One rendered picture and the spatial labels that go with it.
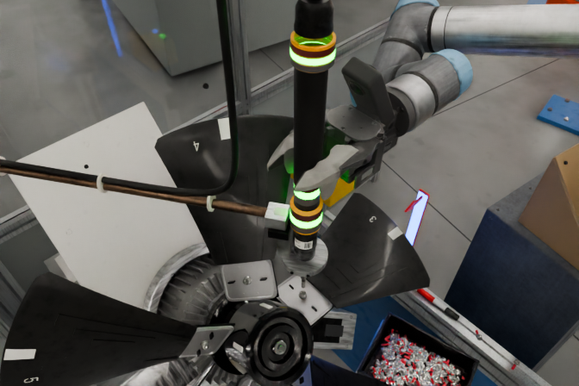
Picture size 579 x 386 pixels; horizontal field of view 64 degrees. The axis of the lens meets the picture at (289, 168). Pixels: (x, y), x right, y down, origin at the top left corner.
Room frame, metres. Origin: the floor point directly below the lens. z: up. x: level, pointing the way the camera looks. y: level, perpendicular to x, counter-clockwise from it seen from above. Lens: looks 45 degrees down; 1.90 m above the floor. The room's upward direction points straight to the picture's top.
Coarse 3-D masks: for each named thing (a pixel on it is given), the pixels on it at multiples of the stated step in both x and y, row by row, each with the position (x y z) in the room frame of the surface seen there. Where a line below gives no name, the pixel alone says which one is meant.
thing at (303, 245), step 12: (300, 0) 0.39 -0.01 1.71; (312, 0) 0.39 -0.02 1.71; (324, 0) 0.39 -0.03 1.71; (300, 12) 0.38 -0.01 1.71; (312, 12) 0.38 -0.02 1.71; (324, 12) 0.38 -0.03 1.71; (300, 24) 0.38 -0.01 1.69; (312, 24) 0.38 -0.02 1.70; (324, 24) 0.38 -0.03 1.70; (312, 36) 0.38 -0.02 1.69; (324, 36) 0.38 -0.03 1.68; (300, 240) 0.38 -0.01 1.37; (312, 240) 0.38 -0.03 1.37; (300, 252) 0.38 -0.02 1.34; (312, 252) 0.38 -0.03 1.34
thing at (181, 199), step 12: (0, 168) 0.49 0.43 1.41; (12, 168) 0.49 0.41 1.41; (48, 180) 0.47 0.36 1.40; (60, 180) 0.47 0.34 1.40; (72, 180) 0.46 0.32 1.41; (84, 180) 0.46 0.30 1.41; (120, 192) 0.45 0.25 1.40; (132, 192) 0.44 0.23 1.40; (144, 192) 0.44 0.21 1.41; (156, 192) 0.44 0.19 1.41; (192, 204) 0.42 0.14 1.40; (204, 204) 0.42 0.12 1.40; (216, 204) 0.42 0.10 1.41; (228, 204) 0.42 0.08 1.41; (240, 204) 0.42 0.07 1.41; (264, 216) 0.40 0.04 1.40
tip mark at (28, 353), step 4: (8, 352) 0.23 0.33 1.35; (12, 352) 0.23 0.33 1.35; (16, 352) 0.23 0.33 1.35; (20, 352) 0.23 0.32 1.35; (24, 352) 0.24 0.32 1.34; (28, 352) 0.24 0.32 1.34; (32, 352) 0.24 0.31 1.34; (4, 356) 0.23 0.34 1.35; (8, 356) 0.23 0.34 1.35; (12, 356) 0.23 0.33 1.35; (16, 356) 0.23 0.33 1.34; (20, 356) 0.23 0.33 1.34; (24, 356) 0.23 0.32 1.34; (28, 356) 0.23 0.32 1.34; (32, 356) 0.24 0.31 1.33
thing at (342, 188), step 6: (342, 180) 0.79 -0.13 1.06; (336, 186) 0.78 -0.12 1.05; (342, 186) 0.79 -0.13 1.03; (348, 186) 0.81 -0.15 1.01; (336, 192) 0.78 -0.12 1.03; (342, 192) 0.80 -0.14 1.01; (348, 192) 0.81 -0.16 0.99; (330, 198) 0.77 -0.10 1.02; (336, 198) 0.78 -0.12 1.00; (330, 204) 0.77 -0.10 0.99
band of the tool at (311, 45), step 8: (296, 40) 0.41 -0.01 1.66; (304, 40) 0.42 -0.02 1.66; (312, 40) 0.42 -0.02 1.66; (320, 40) 0.42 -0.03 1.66; (328, 40) 0.41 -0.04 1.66; (304, 48) 0.38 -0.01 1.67; (312, 48) 0.37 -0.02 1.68; (320, 48) 0.38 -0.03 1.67; (328, 48) 0.38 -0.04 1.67; (312, 72) 0.37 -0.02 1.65
